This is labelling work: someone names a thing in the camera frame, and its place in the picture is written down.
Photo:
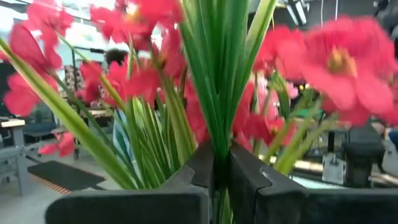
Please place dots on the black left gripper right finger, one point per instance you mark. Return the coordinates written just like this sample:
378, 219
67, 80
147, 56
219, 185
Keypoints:
311, 208

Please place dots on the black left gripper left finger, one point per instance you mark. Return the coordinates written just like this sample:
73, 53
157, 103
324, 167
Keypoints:
140, 208

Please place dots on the red artificial flower bunch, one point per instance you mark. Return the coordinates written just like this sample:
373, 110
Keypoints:
220, 93

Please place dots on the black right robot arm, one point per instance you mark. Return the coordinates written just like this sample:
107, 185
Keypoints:
362, 161

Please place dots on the grey metal mounting plate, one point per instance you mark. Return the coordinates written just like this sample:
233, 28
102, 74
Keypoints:
333, 169

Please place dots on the black floor mat striped edge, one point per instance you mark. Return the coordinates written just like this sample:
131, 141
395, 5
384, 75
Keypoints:
65, 175

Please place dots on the long grey desk wooden top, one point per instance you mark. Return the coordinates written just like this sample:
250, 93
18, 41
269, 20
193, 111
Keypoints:
96, 112

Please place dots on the grey mesh office chair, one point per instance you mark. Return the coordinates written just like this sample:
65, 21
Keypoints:
40, 124

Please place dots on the maroon patterned cloth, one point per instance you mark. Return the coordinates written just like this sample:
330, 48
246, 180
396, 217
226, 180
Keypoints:
70, 77

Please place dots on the person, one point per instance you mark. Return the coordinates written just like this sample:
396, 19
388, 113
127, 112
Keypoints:
115, 56

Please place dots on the black overhead camera frame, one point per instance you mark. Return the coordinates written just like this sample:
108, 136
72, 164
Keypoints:
96, 50

